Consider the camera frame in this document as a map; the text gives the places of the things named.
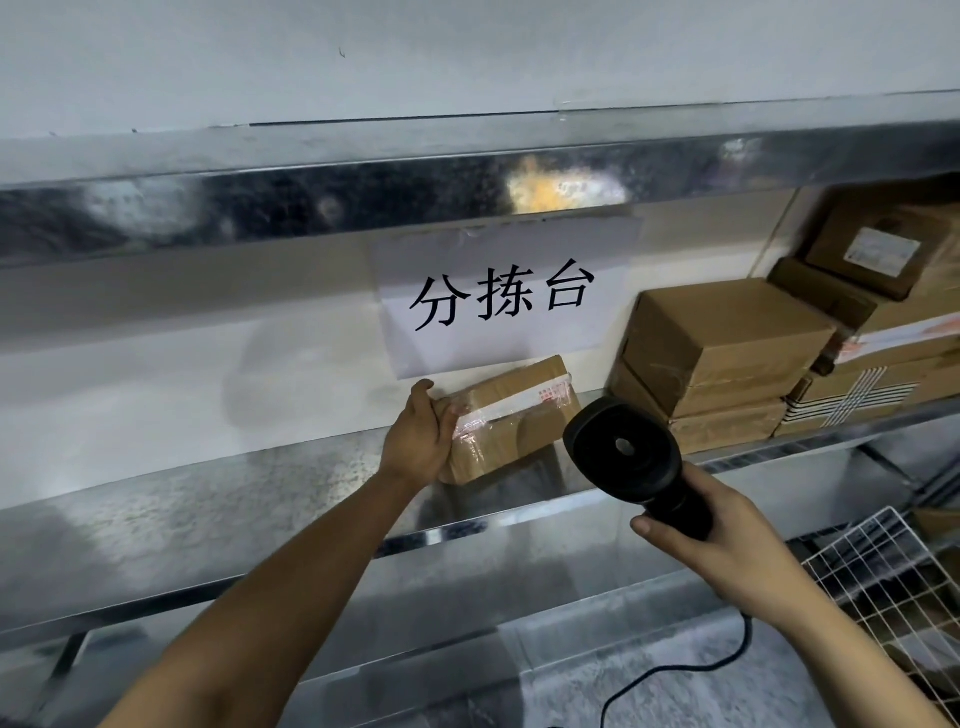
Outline black barcode scanner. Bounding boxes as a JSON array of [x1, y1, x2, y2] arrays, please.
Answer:
[[562, 397, 714, 541]]

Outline white paper sign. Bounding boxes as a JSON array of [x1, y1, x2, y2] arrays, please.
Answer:
[[367, 213, 645, 380]]

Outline white wire basket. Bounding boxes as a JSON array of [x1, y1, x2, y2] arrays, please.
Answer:
[[800, 507, 960, 703]]

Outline person's left hand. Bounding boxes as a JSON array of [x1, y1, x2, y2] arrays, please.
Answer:
[[378, 378, 460, 493]]

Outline metal shelving rack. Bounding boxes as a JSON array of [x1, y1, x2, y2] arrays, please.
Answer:
[[0, 89, 960, 728]]

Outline black scanner cable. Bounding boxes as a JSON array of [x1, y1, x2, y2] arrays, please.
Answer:
[[599, 611, 754, 728]]

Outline person's left forearm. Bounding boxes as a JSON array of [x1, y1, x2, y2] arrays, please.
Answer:
[[101, 468, 425, 728]]

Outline person's right hand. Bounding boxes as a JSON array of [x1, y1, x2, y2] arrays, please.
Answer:
[[629, 463, 811, 635]]

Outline person's right forearm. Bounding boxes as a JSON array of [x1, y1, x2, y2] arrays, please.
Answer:
[[779, 592, 954, 728]]

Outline stack of cardboard boxes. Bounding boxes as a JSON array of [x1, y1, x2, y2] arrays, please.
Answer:
[[608, 187, 960, 457]]

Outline cardboard parcel red white tape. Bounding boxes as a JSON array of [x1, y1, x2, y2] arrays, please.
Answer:
[[437, 354, 583, 487]]

